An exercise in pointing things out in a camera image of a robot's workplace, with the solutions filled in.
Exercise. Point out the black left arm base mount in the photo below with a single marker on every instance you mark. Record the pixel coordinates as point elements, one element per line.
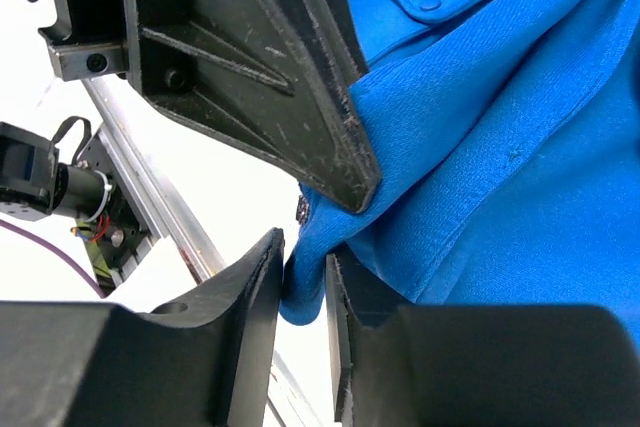
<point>124,233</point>

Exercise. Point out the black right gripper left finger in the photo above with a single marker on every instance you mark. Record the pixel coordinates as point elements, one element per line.
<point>90,364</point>

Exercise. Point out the aluminium front table rail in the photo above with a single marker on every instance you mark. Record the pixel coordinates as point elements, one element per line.
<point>165,197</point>

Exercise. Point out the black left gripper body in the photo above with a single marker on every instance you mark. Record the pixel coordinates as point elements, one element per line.
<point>87,39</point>

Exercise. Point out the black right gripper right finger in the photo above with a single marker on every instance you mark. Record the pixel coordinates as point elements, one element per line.
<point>394,363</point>

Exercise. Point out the blue zip jacket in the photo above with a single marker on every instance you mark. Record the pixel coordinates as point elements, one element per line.
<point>509,152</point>

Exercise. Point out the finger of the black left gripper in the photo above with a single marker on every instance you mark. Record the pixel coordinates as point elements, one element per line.
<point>259,76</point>
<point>339,26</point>

